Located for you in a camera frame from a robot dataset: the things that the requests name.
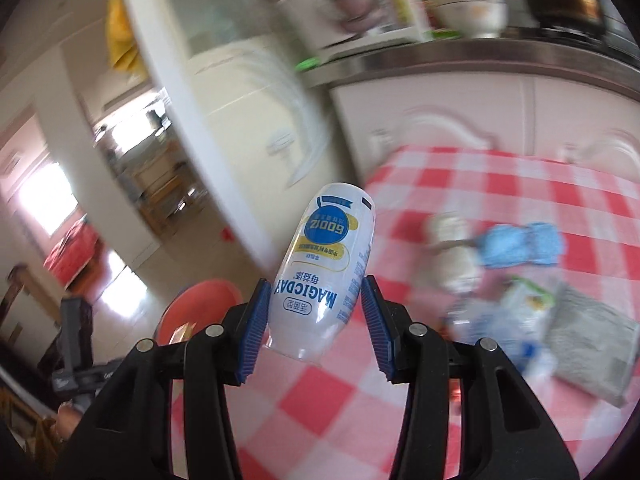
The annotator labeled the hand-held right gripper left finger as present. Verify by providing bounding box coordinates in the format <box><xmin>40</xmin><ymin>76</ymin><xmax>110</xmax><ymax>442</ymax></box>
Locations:
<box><xmin>52</xmin><ymin>277</ymin><xmax>273</xmax><ymax>480</ymax></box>

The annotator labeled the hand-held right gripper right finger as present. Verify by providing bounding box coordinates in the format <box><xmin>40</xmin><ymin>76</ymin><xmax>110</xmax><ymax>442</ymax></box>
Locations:
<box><xmin>361</xmin><ymin>275</ymin><xmax>576</xmax><ymax>480</ymax></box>

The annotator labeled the white bottle yellow blue label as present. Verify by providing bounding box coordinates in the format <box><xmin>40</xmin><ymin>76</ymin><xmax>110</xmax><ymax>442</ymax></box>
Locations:
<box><xmin>262</xmin><ymin>182</ymin><xmax>377</xmax><ymax>362</ymax></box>

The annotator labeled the red bed blanket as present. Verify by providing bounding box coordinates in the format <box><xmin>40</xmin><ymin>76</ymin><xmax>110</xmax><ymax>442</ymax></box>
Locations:
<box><xmin>44</xmin><ymin>220</ymin><xmax>103</xmax><ymax>288</ymax></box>

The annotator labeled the white green wet wipes pack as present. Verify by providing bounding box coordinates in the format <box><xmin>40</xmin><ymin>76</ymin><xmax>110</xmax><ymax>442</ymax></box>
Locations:
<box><xmin>445</xmin><ymin>277</ymin><xmax>558</xmax><ymax>376</ymax></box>

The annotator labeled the red checkered tablecloth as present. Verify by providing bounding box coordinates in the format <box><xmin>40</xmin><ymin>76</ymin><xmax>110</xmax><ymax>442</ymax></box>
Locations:
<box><xmin>170</xmin><ymin>145</ymin><xmax>640</xmax><ymax>480</ymax></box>

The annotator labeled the blue dotted cloth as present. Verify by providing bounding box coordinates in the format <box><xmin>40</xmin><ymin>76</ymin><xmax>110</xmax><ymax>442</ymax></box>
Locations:
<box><xmin>477</xmin><ymin>221</ymin><xmax>567</xmax><ymax>268</ymax></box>

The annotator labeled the white cabinet door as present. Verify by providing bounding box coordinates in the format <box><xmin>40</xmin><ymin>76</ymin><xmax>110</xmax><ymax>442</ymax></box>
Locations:
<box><xmin>530</xmin><ymin>77</ymin><xmax>640</xmax><ymax>173</ymax></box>
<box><xmin>330</xmin><ymin>77</ymin><xmax>533</xmax><ymax>211</ymax></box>

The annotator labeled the grey foil packet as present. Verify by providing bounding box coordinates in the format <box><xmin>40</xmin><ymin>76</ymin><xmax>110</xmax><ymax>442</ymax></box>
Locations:
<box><xmin>542</xmin><ymin>282</ymin><xmax>638</xmax><ymax>408</ymax></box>

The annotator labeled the frosted glass sliding door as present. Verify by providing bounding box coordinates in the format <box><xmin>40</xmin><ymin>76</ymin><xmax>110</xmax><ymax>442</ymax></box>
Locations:
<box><xmin>115</xmin><ymin>0</ymin><xmax>361</xmax><ymax>271</ymax></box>

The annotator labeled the kitchen counter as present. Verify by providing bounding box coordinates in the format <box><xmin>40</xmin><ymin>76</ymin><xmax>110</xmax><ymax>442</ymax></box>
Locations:
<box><xmin>300</xmin><ymin>35</ymin><xmax>640</xmax><ymax>106</ymax></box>

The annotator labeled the white dish rack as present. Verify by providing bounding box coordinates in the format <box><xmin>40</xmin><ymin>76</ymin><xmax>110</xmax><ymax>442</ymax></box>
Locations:
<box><xmin>277</xmin><ymin>0</ymin><xmax>433</xmax><ymax>58</ymax></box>

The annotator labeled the yellow hanging cloth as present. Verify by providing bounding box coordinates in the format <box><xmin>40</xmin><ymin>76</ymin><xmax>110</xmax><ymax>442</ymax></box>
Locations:
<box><xmin>106</xmin><ymin>0</ymin><xmax>148</xmax><ymax>77</ymax></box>

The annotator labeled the metal ladle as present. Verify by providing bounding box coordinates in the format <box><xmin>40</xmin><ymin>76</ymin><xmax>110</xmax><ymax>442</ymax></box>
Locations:
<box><xmin>327</xmin><ymin>0</ymin><xmax>386</xmax><ymax>31</ymax></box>

